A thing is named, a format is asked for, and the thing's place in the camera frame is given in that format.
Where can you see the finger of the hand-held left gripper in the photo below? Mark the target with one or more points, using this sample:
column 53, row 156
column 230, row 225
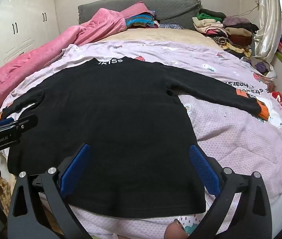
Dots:
column 3, row 123
column 27, row 122

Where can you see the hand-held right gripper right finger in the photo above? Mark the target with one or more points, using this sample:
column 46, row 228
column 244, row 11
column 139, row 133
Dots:
column 203, row 169

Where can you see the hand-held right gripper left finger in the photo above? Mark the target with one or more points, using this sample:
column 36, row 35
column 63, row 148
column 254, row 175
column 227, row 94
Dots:
column 74, row 169

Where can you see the black sweater with orange cuffs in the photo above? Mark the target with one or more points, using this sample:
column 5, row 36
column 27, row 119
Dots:
column 111, row 129

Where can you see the pile of folded clothes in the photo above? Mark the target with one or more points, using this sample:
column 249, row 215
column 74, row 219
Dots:
column 230, row 32

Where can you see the person's right hand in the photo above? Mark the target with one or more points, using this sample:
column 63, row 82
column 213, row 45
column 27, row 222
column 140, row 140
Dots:
column 175, row 230

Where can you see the pink strawberry printed quilt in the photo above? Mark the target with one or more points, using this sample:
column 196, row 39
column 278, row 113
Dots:
column 230, row 142

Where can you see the pink plush blanket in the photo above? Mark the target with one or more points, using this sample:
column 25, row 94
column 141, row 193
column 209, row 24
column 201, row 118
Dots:
column 56, row 52

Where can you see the white wardrobe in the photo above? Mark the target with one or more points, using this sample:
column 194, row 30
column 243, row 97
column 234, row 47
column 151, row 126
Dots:
column 18, row 29

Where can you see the red plastic bag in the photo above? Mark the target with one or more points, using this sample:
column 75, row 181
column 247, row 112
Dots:
column 281, row 102

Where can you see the bag with purple cloth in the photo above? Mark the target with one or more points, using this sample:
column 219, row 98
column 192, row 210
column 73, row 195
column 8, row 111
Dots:
column 262, row 67

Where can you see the beige bed sheet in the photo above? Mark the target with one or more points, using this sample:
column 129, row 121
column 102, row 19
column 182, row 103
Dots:
column 168, row 36

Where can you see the teal striped cloth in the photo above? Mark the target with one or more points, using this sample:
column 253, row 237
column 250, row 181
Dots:
column 139, row 20

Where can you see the cream curtain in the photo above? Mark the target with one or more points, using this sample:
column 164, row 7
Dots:
column 268, row 25

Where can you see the grey quilted headboard cover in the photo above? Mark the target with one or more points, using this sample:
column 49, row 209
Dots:
column 175, row 10

